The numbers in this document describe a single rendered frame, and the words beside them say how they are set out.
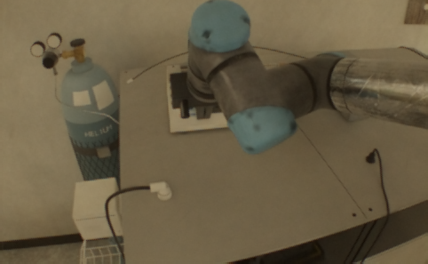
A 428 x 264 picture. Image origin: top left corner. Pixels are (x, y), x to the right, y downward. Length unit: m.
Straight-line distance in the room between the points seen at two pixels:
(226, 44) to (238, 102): 0.07
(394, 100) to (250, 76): 0.17
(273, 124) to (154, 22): 1.13
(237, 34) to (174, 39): 1.10
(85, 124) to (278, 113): 0.93
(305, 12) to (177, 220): 1.31
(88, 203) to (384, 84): 0.72
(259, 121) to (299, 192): 0.25
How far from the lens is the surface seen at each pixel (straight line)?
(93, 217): 0.83
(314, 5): 1.66
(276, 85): 0.38
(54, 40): 1.18
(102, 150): 1.25
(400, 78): 0.36
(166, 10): 1.42
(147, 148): 0.66
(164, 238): 0.50
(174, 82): 0.54
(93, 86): 1.16
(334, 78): 0.41
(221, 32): 0.37
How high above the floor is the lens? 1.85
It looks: 35 degrees down
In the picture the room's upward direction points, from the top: straight up
